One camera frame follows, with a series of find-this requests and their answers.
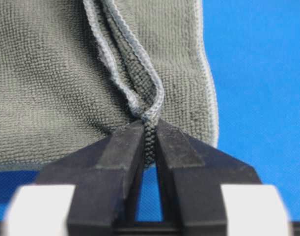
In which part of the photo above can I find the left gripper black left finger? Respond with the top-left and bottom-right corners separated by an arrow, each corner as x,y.
35,121 -> 144,236

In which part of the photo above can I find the grey microfibre towel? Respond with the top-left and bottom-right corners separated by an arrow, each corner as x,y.
0,0 -> 218,171

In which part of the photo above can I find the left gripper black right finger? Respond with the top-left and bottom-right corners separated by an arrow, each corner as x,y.
155,119 -> 261,236

